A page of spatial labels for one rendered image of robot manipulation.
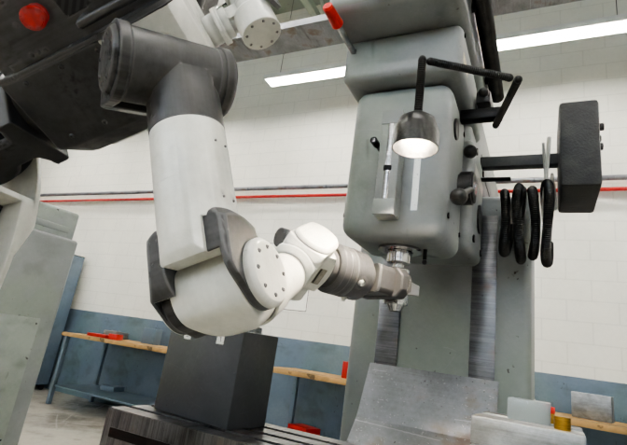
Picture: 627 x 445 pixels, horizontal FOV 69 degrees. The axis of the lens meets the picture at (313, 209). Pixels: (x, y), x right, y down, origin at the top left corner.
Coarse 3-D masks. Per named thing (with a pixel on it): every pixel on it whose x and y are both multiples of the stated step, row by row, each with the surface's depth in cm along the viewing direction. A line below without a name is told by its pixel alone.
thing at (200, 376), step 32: (192, 352) 100; (224, 352) 95; (256, 352) 96; (160, 384) 101; (192, 384) 97; (224, 384) 92; (256, 384) 96; (192, 416) 94; (224, 416) 90; (256, 416) 96
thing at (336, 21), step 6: (324, 6) 85; (330, 6) 85; (330, 12) 85; (336, 12) 86; (330, 18) 86; (336, 18) 87; (336, 24) 88; (342, 30) 90; (342, 36) 92; (348, 42) 93; (348, 48) 95; (354, 48) 95
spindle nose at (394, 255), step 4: (392, 248) 90; (396, 248) 89; (388, 252) 91; (392, 252) 90; (396, 252) 89; (400, 252) 89; (404, 252) 89; (408, 252) 89; (388, 256) 90; (392, 256) 89; (396, 256) 89; (400, 256) 89; (404, 256) 89; (408, 256) 89; (388, 260) 90; (392, 260) 89; (396, 260) 89; (400, 260) 88; (404, 260) 88; (408, 260) 89; (408, 264) 90
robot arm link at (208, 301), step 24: (216, 264) 48; (288, 264) 63; (192, 288) 48; (216, 288) 47; (288, 288) 58; (168, 312) 50; (192, 312) 49; (216, 312) 48; (240, 312) 48; (264, 312) 51; (192, 336) 52
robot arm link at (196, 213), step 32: (160, 128) 52; (192, 128) 51; (160, 160) 50; (192, 160) 50; (224, 160) 53; (160, 192) 49; (192, 192) 48; (224, 192) 50; (160, 224) 48; (192, 224) 47; (224, 224) 46; (160, 256) 47; (192, 256) 47; (224, 256) 45; (256, 256) 48; (160, 288) 48; (256, 288) 46
